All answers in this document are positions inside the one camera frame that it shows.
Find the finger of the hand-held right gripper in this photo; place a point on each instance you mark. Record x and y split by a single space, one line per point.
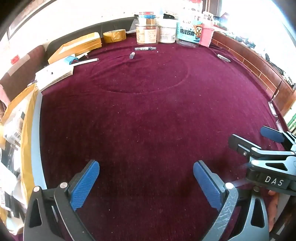
242 144
271 134

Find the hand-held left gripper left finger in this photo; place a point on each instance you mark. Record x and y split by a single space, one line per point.
85 183

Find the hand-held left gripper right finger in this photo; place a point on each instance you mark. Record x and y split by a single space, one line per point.
207 183

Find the yellow taped foam tray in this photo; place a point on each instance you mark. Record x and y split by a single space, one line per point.
26 162
76 45

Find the person's right hand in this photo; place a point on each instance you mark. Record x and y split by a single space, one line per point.
275 204

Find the maroon velvet blanket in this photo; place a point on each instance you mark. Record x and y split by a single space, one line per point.
143 120

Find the metal nail clipper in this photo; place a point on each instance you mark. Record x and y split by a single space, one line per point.
223 58

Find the open white book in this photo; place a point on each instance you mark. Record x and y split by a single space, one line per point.
54 74

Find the pink sleeved bottle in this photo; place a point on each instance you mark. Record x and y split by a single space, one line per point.
206 32

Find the white pen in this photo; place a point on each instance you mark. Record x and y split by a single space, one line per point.
86 61

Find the small blue box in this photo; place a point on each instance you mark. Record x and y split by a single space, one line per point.
70 59

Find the blue label clear jar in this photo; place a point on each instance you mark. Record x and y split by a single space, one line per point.
188 32

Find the white plastic jar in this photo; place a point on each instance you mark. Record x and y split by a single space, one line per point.
167 33

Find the small clear labelled tube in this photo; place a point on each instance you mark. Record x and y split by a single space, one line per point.
144 48

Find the brown-filled clear jar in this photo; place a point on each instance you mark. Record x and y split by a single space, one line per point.
147 34

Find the yellow tape roll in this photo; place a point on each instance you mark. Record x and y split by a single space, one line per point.
114 36

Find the dark sofa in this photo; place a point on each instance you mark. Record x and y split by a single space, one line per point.
76 30

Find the wooden brick-pattern bed frame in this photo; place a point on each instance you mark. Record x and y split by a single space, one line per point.
254 62

